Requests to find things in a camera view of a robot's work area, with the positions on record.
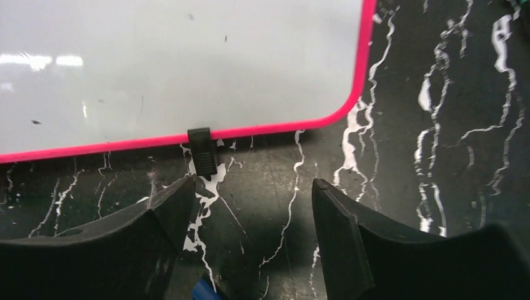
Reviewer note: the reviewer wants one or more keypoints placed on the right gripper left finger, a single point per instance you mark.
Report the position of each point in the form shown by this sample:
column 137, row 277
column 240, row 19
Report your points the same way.
column 129, row 254

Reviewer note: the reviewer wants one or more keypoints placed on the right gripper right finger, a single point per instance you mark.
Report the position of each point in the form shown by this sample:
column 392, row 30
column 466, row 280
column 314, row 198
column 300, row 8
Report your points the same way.
column 367, row 255

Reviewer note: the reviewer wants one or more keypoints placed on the blue marker cap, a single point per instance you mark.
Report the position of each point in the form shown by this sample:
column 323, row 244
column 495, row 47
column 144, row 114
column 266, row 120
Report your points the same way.
column 205, row 290

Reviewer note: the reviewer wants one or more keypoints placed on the pink framed whiteboard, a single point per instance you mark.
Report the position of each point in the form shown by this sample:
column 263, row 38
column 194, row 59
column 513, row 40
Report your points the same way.
column 82, row 77

